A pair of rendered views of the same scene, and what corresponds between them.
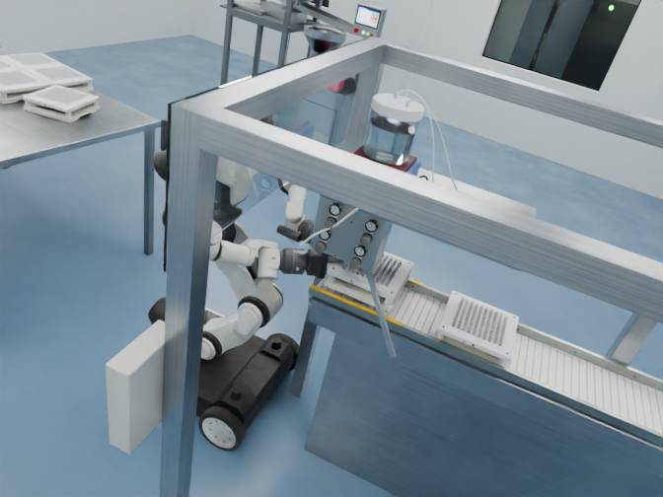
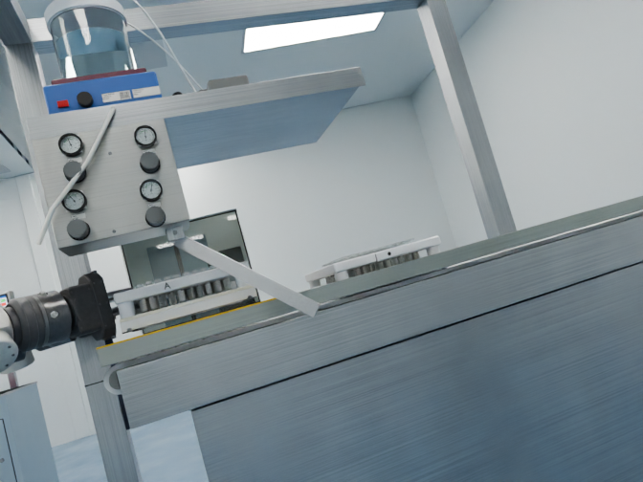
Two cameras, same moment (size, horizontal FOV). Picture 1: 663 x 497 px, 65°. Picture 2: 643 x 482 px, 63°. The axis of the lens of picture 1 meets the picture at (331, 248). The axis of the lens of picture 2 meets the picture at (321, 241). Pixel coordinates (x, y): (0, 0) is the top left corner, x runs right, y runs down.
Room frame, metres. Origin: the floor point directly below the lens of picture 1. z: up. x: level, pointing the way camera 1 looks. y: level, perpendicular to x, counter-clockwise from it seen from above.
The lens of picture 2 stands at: (0.48, 0.19, 0.87)
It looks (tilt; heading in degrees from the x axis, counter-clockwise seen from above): 5 degrees up; 327
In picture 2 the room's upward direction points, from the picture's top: 16 degrees counter-clockwise
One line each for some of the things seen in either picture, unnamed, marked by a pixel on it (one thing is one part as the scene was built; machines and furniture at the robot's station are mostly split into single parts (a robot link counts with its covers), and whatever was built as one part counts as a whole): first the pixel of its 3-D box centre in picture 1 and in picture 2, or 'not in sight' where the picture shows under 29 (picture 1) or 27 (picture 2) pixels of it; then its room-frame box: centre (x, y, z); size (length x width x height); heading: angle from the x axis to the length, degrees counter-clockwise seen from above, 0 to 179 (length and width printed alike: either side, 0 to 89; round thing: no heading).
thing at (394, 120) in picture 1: (392, 126); (94, 48); (1.53, -0.09, 1.45); 0.15 x 0.15 x 0.19
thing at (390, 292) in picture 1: (372, 267); (183, 286); (1.54, -0.15, 0.94); 0.25 x 0.24 x 0.02; 164
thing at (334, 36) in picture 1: (328, 53); not in sight; (4.56, 0.40, 0.95); 0.49 x 0.36 x 0.38; 69
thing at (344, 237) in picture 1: (352, 226); (115, 186); (1.44, -0.05, 1.14); 0.22 x 0.11 x 0.20; 74
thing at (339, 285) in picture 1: (368, 278); (188, 309); (1.54, -0.15, 0.89); 0.24 x 0.24 x 0.02; 74
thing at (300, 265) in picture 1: (308, 262); (70, 312); (1.49, 0.07, 0.94); 0.12 x 0.10 x 0.13; 106
